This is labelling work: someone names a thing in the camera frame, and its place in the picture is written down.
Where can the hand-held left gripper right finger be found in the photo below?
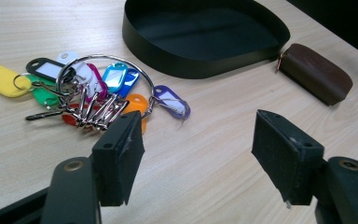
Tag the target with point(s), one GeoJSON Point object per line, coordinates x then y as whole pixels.
{"type": "Point", "coordinates": [287, 158]}

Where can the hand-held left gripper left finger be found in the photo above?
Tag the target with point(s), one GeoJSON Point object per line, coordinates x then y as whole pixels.
{"type": "Point", "coordinates": [116, 168]}

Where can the black oval tray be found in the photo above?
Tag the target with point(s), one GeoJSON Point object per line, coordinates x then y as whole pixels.
{"type": "Point", "coordinates": [199, 34]}

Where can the brown leather key case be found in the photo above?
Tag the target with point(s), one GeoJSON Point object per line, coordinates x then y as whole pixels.
{"type": "Point", "coordinates": [317, 73]}

